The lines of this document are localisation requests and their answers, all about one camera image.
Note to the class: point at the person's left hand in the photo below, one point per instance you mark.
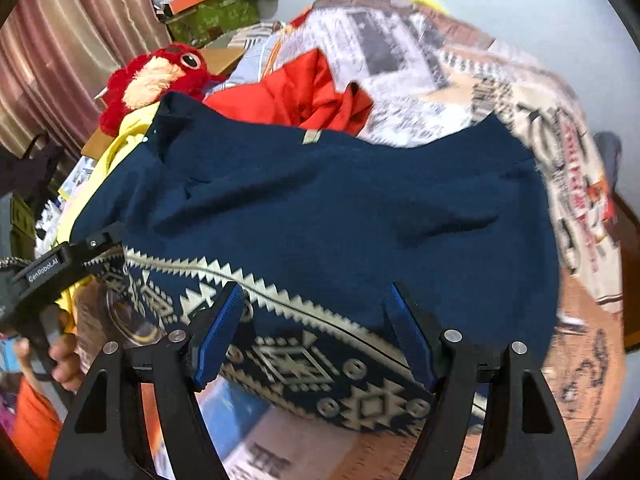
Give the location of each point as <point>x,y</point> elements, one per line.
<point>67,360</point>

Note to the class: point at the dark bag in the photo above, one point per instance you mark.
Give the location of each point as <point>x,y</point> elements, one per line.
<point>35,170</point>

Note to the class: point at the striped pink curtain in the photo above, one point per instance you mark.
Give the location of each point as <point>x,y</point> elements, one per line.
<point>65,35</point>

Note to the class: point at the yellow garment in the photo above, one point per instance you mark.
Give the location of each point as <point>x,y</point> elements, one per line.
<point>120,146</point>

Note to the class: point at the red garment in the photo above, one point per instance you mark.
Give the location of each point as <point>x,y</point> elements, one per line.
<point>295,91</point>

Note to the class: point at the printed blanket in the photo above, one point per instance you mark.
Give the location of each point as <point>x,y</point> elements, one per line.
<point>400,76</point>

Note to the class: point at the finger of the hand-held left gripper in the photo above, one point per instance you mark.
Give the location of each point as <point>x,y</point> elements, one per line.
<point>107,237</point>

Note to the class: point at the pile of papers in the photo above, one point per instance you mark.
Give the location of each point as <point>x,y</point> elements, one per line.
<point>75,181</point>

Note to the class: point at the person's orange clothing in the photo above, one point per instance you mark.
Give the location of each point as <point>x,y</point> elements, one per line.
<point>32,425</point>

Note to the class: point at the red plush toy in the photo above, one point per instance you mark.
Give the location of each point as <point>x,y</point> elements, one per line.
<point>116,120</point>

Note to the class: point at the yellow fluffy thing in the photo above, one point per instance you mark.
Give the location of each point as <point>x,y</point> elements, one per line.
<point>425,0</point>

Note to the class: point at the navy patterned shirt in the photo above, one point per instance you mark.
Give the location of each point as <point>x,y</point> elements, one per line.
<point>325,210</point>

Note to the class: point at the wooden door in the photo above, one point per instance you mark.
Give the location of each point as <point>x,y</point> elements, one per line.
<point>625,260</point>

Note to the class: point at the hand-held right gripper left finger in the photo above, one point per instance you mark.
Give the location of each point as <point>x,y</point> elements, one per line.
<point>220,331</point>

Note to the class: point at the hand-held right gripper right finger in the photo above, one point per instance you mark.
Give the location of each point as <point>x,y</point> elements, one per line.
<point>407,331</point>

